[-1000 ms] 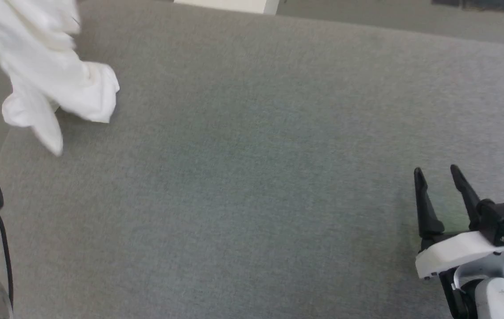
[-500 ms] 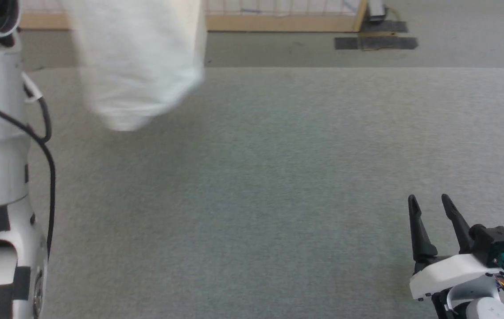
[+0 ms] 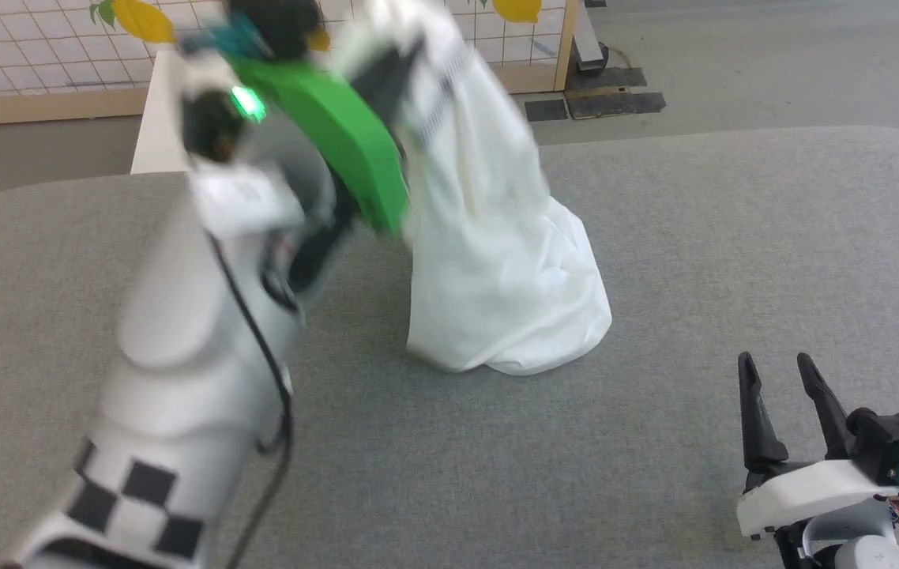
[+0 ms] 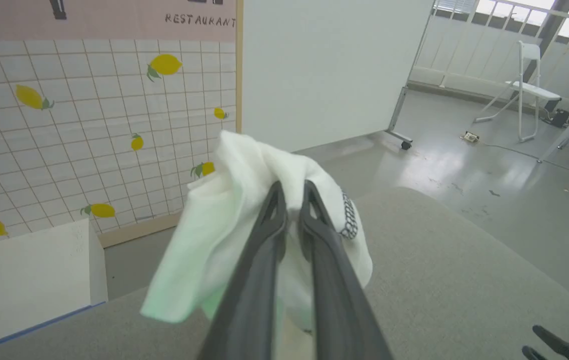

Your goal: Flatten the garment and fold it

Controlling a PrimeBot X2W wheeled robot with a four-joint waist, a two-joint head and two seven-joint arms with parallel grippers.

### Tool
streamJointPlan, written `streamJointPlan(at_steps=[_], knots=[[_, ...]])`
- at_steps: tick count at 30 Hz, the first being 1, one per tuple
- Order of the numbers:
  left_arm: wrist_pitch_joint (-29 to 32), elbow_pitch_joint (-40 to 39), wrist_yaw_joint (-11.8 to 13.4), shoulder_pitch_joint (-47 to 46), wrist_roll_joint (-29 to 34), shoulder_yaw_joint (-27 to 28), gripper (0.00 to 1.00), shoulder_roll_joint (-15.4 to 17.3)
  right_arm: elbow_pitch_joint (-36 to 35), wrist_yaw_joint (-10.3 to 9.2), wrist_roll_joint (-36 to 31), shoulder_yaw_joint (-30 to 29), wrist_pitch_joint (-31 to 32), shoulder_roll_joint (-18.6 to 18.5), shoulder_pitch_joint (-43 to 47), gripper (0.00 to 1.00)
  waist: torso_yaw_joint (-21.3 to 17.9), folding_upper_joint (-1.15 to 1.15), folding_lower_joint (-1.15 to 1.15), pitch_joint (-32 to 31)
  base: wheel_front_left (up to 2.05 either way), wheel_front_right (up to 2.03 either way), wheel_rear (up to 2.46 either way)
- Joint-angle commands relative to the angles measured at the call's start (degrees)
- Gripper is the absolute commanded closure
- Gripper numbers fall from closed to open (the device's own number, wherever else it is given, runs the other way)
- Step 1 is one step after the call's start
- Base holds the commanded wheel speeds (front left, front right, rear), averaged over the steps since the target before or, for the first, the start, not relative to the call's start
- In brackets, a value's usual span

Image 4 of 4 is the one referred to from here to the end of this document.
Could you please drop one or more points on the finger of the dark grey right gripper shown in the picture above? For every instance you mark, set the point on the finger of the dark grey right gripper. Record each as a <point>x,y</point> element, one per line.
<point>562,345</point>
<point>534,354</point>

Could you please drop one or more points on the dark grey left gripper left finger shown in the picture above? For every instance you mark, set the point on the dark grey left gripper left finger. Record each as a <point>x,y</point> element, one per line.
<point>252,300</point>

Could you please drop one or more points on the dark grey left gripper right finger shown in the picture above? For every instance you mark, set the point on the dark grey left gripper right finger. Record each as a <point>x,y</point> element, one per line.
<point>337,300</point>

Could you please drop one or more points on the white garment with stitched hem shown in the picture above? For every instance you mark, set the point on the white garment with stitched hem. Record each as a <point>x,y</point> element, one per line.
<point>224,225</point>

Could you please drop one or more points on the white power strip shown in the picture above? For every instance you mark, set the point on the white power strip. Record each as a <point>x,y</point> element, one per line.
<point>470,137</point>

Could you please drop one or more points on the white cube box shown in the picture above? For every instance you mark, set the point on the white cube box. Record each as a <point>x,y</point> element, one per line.
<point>39,275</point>

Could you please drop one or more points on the black bag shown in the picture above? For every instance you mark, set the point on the black bag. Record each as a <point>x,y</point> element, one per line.
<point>559,117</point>

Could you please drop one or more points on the white rolling partition board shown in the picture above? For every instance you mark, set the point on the white rolling partition board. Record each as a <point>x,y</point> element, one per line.
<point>324,70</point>

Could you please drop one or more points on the white folding chair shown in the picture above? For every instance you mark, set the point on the white folding chair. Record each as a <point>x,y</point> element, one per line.
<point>529,87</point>

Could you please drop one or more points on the white slatted railing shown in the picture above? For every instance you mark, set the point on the white slatted railing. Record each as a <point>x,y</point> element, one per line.
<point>464,50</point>

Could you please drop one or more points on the lemon print tiled wall panel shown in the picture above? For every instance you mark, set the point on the lemon print tiled wall panel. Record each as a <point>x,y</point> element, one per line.
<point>89,125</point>

